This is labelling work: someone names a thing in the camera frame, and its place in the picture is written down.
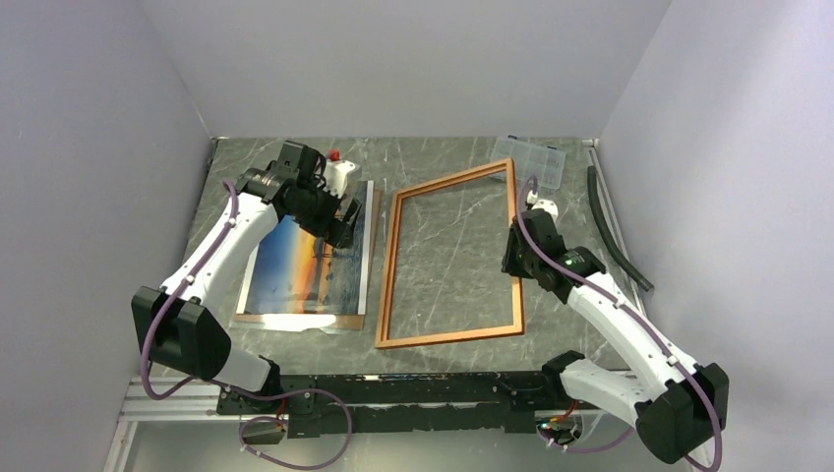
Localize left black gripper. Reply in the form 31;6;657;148
288;177;362;249

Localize sunset landscape photo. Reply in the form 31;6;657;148
235;181;376;318

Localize brown backing board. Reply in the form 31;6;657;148
232;189;385;331

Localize wooden picture frame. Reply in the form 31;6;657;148
375;158;525;350

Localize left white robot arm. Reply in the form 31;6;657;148
131;159;359;413

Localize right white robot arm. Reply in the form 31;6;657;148
502;208;730;469

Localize clear plastic organizer box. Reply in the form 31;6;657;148
490;135;566;191

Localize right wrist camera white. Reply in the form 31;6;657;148
525;190;559;222

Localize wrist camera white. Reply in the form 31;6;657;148
525;190;559;222
323;149;361;198

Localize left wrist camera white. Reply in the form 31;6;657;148
323;149;361;198

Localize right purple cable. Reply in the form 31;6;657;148
515;174;725;472

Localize purple cable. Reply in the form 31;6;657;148
515;174;725;472
139;179;354;472

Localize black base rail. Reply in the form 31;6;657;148
215;371;574;439

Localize aluminium extrusion rail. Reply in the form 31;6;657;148
119;377;220;422

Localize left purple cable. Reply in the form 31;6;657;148
139;179;354;472

